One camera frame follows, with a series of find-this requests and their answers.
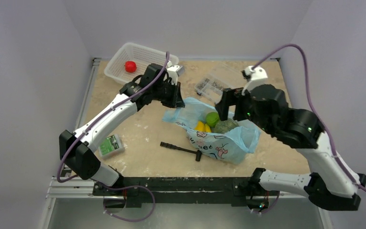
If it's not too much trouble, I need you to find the clear plastic screw organizer box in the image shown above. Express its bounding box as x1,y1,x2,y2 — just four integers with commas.
194,63,247,105

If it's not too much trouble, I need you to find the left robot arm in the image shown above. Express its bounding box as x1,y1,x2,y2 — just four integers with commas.
59,63,185,195

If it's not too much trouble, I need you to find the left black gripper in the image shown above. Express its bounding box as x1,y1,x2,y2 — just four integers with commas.
152,80,185,108

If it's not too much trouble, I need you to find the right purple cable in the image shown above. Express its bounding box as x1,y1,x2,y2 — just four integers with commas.
252,43,366,202

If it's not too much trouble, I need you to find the light blue plastic bag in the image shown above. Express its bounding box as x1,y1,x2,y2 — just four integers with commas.
162,97,261,164

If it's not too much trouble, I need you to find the yellow fake fruit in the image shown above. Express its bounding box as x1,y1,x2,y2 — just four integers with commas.
194,121,212,133

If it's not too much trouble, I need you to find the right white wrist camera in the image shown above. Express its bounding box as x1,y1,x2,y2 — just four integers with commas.
241,65,268,95

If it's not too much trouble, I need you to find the white perforated plastic basket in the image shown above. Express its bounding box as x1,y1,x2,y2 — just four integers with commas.
104,42,166,84

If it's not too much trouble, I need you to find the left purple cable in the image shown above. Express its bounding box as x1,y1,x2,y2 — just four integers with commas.
56,51,170,183

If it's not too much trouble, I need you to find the black T-handle tool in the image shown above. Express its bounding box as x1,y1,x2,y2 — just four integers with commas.
160,142,203,162

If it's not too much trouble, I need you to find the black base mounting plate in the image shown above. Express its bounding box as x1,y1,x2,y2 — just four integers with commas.
92,177,269,211

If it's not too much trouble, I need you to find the dark green fake melon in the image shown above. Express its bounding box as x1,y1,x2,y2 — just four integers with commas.
213,118,239,134

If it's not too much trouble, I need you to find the red fake fruit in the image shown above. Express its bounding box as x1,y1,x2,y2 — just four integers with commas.
124,61,137,73

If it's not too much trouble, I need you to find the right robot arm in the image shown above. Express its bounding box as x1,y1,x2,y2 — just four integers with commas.
215,84,366,211

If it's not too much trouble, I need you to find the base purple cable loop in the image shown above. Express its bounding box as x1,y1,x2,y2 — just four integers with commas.
102,184,157,222

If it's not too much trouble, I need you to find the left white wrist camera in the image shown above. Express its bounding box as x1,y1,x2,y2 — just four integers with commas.
166,61,185,85

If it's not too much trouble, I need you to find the aluminium frame rail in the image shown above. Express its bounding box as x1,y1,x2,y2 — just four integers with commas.
45,58,102,200

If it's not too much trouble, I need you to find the green label clear small box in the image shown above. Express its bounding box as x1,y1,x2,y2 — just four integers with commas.
99,135,125,159

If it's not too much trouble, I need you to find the green fake fruit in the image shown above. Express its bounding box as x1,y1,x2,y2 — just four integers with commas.
205,112,220,128

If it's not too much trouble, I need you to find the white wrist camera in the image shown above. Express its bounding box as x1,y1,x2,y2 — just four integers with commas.
241,65,268,95
166,61,185,85

